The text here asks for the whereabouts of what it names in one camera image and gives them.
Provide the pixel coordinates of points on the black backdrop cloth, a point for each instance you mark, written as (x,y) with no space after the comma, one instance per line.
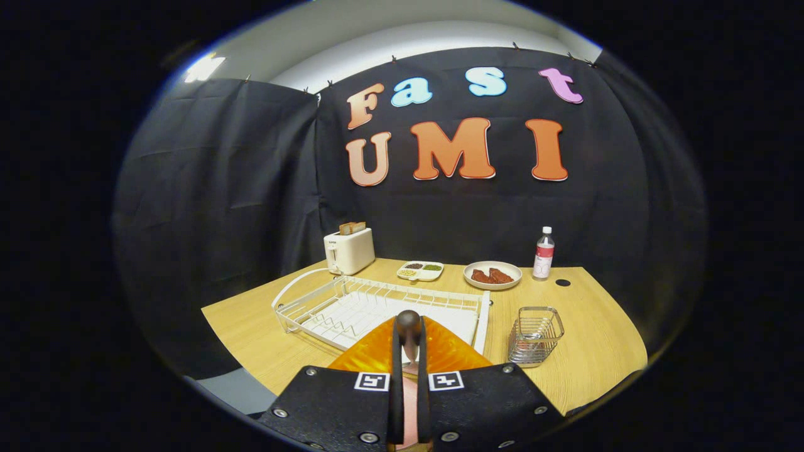
(220,188)

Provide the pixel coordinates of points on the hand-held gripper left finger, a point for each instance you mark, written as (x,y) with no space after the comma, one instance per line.
(397,389)

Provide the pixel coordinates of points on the ceiling light panel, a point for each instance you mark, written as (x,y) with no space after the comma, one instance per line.
(204,68)

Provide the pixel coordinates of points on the white plate with meat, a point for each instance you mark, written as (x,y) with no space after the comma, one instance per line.
(493,286)

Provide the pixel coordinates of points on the white divided dish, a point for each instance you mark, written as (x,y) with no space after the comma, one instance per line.
(419,279)

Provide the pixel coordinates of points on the toast slices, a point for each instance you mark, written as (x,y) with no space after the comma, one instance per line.
(352,228)

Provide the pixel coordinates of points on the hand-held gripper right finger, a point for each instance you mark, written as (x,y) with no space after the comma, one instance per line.
(423,389)

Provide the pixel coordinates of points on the white toaster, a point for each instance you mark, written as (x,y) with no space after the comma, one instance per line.
(352,252)

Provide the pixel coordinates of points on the pink plate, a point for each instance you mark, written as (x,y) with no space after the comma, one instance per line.
(409,408)

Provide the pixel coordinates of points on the clear bottle with red label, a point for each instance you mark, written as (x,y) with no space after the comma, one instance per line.
(544,257)

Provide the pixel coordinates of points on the brown meat piece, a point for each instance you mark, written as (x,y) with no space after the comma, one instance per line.
(502,275)
(481,277)

